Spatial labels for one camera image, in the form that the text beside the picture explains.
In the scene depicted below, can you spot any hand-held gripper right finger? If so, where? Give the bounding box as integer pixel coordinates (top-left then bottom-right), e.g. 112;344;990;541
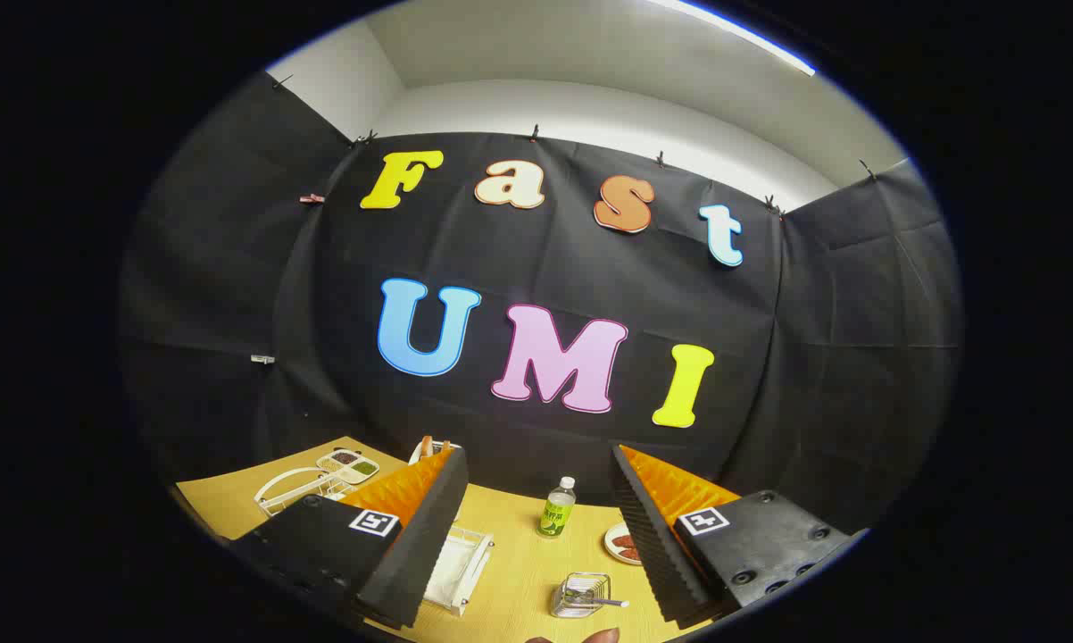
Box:
610;444;868;626

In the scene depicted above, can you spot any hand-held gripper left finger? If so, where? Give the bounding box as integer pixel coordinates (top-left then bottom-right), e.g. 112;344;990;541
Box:
227;447;470;630

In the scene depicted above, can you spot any white wire dish rack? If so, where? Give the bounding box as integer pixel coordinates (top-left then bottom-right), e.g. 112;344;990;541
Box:
254;466;495;617

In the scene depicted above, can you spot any metal wire basket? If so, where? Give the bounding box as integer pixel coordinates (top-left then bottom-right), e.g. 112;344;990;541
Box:
550;572;611;619

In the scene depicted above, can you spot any white oval plate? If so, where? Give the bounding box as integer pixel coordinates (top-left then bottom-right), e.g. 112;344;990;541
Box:
603;522;645;566

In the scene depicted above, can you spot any white divided condiment dish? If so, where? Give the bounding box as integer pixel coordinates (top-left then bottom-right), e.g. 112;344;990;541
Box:
316;448;380;485

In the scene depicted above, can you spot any white toaster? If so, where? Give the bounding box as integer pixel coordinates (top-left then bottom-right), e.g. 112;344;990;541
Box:
409;438;462;466

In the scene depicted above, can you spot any green label drink bottle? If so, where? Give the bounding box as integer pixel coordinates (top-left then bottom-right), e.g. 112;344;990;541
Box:
536;476;578;539

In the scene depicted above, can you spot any black backdrop cloth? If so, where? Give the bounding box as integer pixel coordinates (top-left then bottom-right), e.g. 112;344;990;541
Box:
117;71;964;537

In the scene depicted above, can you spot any row of black binder clips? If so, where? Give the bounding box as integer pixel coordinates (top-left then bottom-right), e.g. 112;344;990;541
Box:
273;74;878;220

